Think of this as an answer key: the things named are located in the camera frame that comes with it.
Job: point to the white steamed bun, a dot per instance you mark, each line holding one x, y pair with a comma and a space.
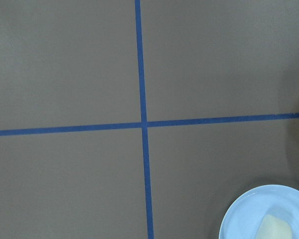
272, 227

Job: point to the light blue plate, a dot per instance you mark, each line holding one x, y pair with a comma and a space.
244, 216

